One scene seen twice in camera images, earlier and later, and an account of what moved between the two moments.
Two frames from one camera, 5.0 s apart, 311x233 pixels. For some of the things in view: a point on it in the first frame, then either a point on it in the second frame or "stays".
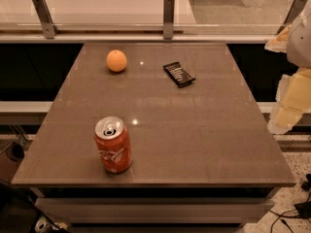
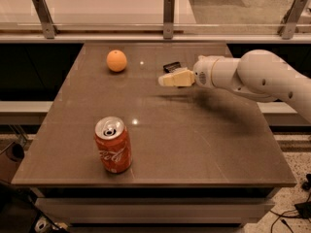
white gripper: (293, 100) -> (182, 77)
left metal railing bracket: (49, 27) stays
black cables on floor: (302, 210) stays
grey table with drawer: (202, 154) stays
